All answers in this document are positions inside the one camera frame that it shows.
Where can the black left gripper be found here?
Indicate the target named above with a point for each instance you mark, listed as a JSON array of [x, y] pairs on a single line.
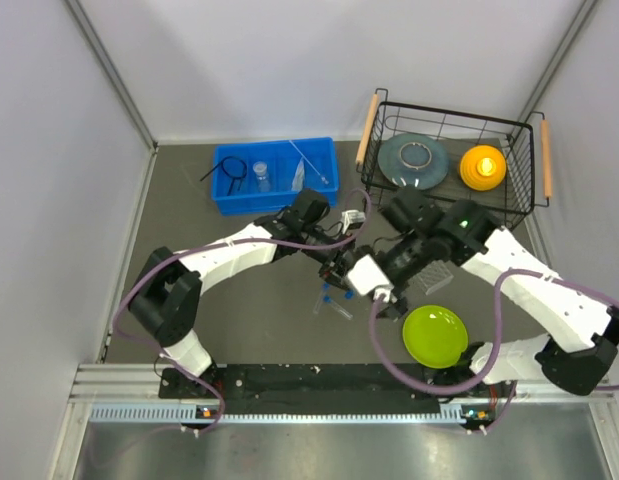
[[334, 269]]

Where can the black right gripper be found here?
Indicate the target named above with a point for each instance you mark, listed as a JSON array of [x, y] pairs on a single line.
[[395, 310]]

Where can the small clear glass funnel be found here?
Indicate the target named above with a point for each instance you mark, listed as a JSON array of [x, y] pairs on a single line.
[[309, 163]]

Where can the clear plastic bag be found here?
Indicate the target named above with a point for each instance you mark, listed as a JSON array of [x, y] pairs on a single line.
[[297, 183]]

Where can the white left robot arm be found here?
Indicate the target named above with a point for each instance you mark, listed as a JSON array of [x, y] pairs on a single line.
[[166, 295]]

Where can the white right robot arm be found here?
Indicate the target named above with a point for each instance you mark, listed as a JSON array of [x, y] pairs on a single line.
[[581, 338]]

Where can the lime green plate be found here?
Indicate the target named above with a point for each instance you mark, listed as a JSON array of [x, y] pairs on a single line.
[[434, 336]]

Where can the clear test tube rack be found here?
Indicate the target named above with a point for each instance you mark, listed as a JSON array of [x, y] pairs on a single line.
[[433, 277]]

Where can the blue plastic bin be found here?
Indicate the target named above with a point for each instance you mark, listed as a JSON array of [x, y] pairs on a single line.
[[282, 160]]

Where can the blue-grey ceramic plate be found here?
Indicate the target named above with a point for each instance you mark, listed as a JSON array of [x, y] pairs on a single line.
[[416, 160]]

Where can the orange collapsible funnel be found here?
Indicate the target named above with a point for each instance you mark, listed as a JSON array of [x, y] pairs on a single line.
[[483, 168]]

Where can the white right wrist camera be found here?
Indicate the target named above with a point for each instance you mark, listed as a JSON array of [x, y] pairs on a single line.
[[367, 278]]

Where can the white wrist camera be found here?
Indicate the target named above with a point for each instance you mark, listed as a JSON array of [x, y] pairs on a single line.
[[367, 278], [351, 220]]

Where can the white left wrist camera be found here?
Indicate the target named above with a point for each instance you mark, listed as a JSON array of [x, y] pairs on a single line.
[[351, 220]]

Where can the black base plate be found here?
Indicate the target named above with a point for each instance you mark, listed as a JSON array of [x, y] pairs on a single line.
[[316, 389]]

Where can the black ring stand clamp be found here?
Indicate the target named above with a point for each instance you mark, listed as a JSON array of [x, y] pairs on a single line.
[[231, 167]]

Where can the black wire basket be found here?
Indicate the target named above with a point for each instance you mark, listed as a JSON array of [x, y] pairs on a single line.
[[526, 186]]

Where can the grey slotted cable duct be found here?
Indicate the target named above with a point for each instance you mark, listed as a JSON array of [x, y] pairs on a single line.
[[191, 413]]

